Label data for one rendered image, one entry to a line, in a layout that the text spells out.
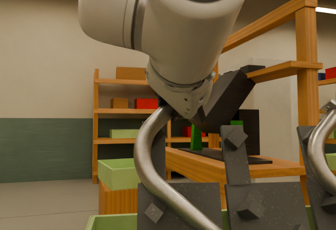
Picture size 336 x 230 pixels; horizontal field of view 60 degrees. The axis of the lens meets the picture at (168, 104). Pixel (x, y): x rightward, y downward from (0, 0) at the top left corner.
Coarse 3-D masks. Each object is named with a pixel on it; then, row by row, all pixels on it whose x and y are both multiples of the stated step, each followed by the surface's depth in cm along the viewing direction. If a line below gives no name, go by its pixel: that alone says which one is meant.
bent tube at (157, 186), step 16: (160, 112) 52; (144, 128) 51; (160, 128) 52; (144, 144) 50; (144, 160) 49; (144, 176) 48; (160, 192) 47; (176, 192) 48; (176, 208) 46; (192, 208) 47; (192, 224) 46; (208, 224) 46
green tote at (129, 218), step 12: (96, 216) 60; (108, 216) 61; (120, 216) 61; (132, 216) 61; (96, 228) 60; (108, 228) 61; (120, 228) 61; (132, 228) 61; (228, 228) 64; (312, 228) 67
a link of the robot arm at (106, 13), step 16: (80, 0) 28; (96, 0) 27; (112, 0) 27; (128, 0) 27; (80, 16) 28; (96, 16) 27; (112, 16) 27; (128, 16) 27; (96, 32) 29; (112, 32) 28; (128, 32) 28; (128, 48) 31
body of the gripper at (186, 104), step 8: (152, 80) 44; (152, 88) 48; (160, 88) 44; (200, 88) 38; (208, 88) 39; (168, 96) 43; (176, 96) 41; (184, 96) 39; (192, 96) 38; (200, 96) 39; (208, 96) 43; (176, 104) 44; (184, 104) 41; (192, 104) 40; (200, 104) 42; (184, 112) 44; (192, 112) 43
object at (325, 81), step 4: (328, 68) 577; (332, 68) 568; (320, 72) 598; (328, 72) 577; (332, 72) 568; (320, 76) 598; (324, 76) 602; (328, 76) 577; (332, 76) 567; (320, 80) 591; (324, 80) 576; (328, 80) 566; (332, 80) 557; (320, 84) 587; (324, 84) 637; (320, 112) 584; (324, 112) 574; (332, 132) 565; (332, 136) 565; (328, 140) 564; (332, 140) 555
